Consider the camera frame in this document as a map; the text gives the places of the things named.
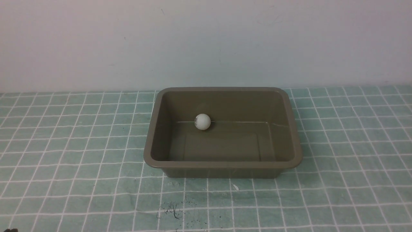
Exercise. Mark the white table-tennis ball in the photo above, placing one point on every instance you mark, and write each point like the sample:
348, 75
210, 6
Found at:
202, 121

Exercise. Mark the olive brown plastic bin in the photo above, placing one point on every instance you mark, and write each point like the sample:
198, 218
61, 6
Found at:
253, 133

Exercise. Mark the green checkered tablecloth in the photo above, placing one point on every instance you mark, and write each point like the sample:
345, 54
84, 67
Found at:
73, 162

